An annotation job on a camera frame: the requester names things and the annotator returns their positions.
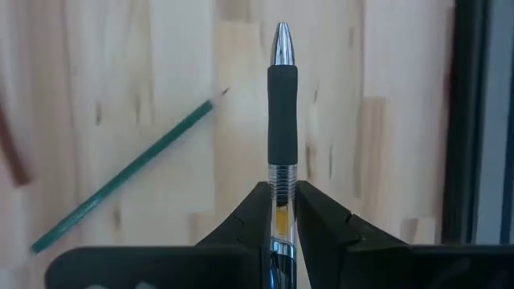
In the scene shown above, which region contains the red pencil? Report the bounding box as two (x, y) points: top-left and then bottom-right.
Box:
(0, 100), (31, 188)

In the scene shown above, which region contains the green pencil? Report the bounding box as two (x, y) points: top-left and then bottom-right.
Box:
(30, 87), (230, 254)

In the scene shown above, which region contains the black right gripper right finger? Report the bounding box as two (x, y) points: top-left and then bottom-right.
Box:
(295, 180), (514, 289)

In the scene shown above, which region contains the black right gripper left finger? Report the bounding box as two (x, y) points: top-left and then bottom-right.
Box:
(43, 181), (273, 289)

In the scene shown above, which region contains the black-grip pen with chrome tip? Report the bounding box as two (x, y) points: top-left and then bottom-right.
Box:
(267, 22), (299, 289)

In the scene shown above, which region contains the black aluminium table frame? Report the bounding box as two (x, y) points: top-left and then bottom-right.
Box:
(441, 0), (493, 245)

